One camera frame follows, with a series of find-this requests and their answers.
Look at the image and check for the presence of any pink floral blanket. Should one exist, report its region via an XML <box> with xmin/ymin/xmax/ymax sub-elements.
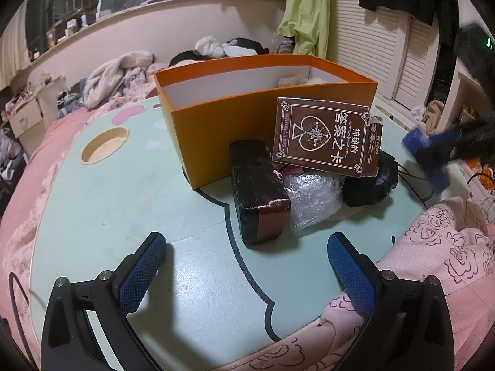
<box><xmin>224</xmin><ymin>197</ymin><xmax>494</xmax><ymax>370</ymax></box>

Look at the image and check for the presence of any black cable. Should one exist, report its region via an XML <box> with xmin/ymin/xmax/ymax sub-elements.
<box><xmin>396</xmin><ymin>163</ymin><xmax>437</xmax><ymax>210</ymax></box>

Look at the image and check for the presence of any orange cardboard box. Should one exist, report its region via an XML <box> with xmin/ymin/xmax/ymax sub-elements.
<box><xmin>154</xmin><ymin>54</ymin><xmax>377</xmax><ymax>189</ymax></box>

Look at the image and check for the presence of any brown card box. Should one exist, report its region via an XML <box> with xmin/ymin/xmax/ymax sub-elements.
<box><xmin>272</xmin><ymin>97</ymin><xmax>383</xmax><ymax>177</ymax></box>

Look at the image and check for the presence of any white drawer cabinet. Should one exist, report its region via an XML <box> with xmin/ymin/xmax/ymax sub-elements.
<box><xmin>8</xmin><ymin>75</ymin><xmax>66</xmax><ymax>156</ymax></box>

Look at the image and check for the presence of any white clothes pile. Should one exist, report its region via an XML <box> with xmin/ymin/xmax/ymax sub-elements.
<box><xmin>193</xmin><ymin>36</ymin><xmax>258</xmax><ymax>59</ymax></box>

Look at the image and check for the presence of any lime green hanging garment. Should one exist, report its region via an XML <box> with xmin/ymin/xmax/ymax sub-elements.
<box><xmin>275</xmin><ymin>0</ymin><xmax>330</xmax><ymax>59</ymax></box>

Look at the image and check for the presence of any black hanging garment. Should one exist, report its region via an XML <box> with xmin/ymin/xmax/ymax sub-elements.
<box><xmin>358</xmin><ymin>0</ymin><xmax>460</xmax><ymax>103</ymax></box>

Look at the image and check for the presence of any dark glossy rectangular box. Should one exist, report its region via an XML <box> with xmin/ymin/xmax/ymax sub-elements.
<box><xmin>229</xmin><ymin>140</ymin><xmax>291</xmax><ymax>247</ymax></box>

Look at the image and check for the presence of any clear bubble wrap bundle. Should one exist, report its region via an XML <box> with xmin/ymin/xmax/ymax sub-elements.
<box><xmin>285</xmin><ymin>171</ymin><xmax>345</xmax><ymax>233</ymax></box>

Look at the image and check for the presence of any cream knit sweater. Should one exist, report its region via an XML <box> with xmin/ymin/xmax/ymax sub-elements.
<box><xmin>82</xmin><ymin>50</ymin><xmax>154</xmax><ymax>110</ymax></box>

